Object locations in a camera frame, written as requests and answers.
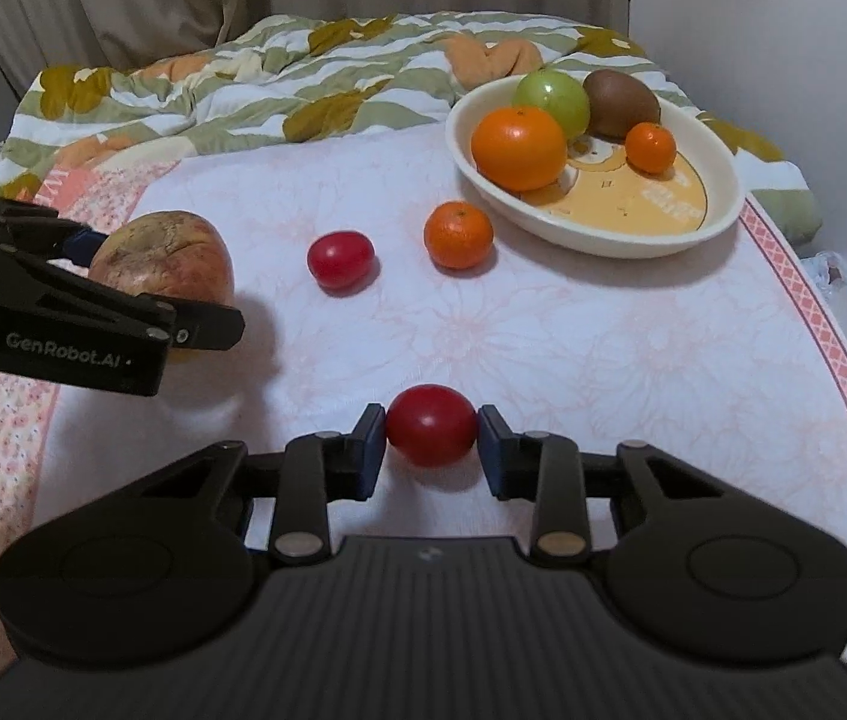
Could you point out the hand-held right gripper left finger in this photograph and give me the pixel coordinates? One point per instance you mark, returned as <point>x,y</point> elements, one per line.
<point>372,450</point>

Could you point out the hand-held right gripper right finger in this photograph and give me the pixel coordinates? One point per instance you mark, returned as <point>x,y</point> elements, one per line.
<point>492,457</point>

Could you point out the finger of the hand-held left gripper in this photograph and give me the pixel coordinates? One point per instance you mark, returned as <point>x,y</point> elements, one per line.
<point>85,245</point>
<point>198,326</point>

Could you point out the small red tomato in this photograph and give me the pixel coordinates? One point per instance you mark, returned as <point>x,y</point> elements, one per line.
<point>341,260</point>
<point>432,425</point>

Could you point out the red-yellow apple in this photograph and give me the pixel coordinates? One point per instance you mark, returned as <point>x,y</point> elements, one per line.
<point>168,255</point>

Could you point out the cream cartoon-print bowl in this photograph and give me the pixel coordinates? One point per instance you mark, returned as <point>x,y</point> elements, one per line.
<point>641,221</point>

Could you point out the large orange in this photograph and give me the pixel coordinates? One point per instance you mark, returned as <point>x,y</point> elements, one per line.
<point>519,148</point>

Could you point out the small mandarin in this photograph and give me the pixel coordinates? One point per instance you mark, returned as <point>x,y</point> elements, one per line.
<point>458,235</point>
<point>650,148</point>

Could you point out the large green apple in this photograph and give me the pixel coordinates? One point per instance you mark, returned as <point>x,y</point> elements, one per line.
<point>554,97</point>

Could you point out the brown kiwi with sticker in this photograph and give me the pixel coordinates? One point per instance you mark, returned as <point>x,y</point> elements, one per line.
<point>622,105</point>

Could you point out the pink floral table mat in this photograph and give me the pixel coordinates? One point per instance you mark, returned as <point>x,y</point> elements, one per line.
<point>618,360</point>

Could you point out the green striped floral blanket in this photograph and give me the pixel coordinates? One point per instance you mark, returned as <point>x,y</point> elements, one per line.
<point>243,97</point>

